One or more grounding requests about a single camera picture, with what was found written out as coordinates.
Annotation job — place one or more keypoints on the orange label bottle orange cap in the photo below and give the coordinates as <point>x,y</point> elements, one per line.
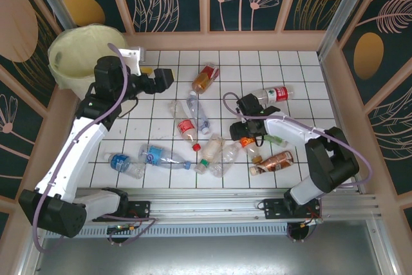
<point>251,151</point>

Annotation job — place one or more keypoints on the clear bottle red white label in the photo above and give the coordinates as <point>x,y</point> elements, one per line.
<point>280,94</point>

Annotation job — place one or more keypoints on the clear bottle orange cap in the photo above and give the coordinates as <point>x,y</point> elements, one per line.
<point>225,160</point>

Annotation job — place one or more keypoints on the milky bottle green cap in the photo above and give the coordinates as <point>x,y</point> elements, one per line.
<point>210,151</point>

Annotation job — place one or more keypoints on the brown tea bottle red label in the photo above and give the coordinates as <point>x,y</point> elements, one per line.
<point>204,80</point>

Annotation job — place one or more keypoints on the clear bottle green label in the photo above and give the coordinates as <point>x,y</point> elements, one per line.
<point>278,141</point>

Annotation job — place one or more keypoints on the clear bottle blue cap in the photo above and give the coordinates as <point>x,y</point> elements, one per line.
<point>197,109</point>

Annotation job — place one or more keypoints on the brown coffee drink bottle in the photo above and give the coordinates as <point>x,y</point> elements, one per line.
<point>273,161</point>

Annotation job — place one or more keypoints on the large bottle blue label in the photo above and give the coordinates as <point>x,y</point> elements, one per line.
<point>154,154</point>

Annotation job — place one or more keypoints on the small bottle blue label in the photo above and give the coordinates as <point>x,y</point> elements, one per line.
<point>120,162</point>

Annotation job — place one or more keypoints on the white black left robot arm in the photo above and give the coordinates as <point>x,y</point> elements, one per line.
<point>80,149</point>

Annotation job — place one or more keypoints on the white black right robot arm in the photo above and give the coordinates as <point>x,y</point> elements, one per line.
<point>331,159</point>

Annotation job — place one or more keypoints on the lined waste bin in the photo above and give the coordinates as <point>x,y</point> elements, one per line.
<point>74,56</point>

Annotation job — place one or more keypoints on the grey metal base panel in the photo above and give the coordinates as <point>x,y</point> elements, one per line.
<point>209,255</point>

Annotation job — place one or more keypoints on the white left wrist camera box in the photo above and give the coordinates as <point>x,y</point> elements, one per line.
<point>130,56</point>

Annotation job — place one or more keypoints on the aluminium mounting rail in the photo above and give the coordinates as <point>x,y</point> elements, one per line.
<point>209,205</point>

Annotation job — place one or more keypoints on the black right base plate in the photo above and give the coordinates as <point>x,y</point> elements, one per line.
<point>272,212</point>

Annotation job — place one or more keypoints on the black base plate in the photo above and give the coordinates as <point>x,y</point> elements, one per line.
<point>143,212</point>
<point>272,212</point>

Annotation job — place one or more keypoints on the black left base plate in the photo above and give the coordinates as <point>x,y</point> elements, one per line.
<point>143,212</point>

